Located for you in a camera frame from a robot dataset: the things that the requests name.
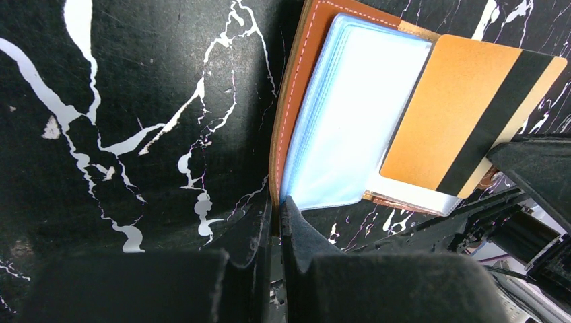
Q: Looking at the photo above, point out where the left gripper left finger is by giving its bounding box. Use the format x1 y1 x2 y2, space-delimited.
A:
18 196 272 322

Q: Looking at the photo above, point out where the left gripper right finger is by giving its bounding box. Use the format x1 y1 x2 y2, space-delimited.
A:
279 198 508 322

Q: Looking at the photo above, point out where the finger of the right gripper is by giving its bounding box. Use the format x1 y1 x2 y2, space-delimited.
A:
486 135 570 232

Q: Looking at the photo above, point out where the gold card black stripe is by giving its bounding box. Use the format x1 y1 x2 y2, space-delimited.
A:
380 34 568 199

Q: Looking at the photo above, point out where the brown leather card holder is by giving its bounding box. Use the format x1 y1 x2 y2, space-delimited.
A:
269 1 485 216

